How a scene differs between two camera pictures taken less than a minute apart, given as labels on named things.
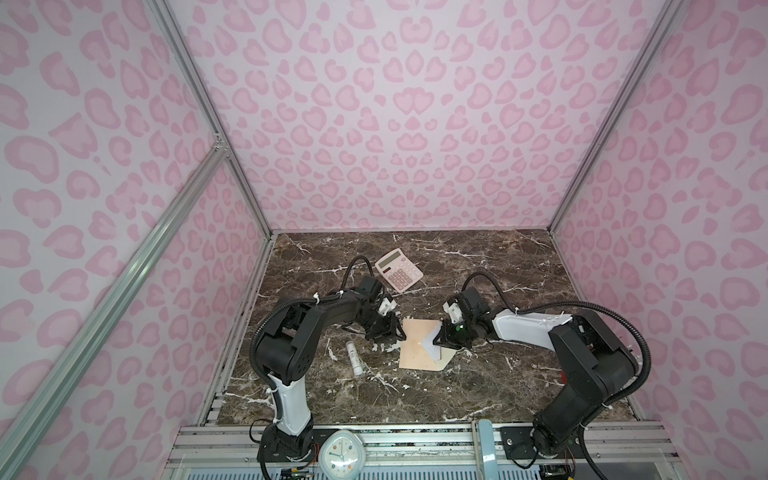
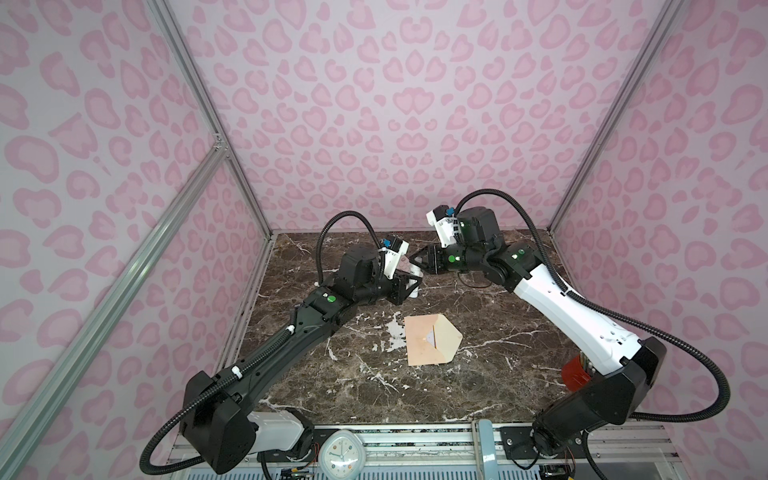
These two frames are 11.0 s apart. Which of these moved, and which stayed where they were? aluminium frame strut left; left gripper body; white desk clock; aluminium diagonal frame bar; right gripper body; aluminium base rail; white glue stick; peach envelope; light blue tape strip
Moved: peach envelope; left gripper body; white glue stick; right gripper body
Stayed: light blue tape strip; aluminium base rail; white desk clock; aluminium diagonal frame bar; aluminium frame strut left
